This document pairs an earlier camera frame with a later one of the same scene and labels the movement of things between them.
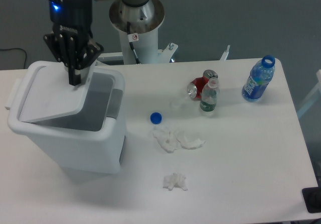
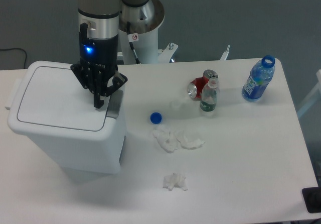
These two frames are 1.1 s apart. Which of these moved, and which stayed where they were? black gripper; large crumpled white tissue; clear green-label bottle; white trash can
Moved: black gripper
Stayed: large crumpled white tissue; clear green-label bottle; white trash can
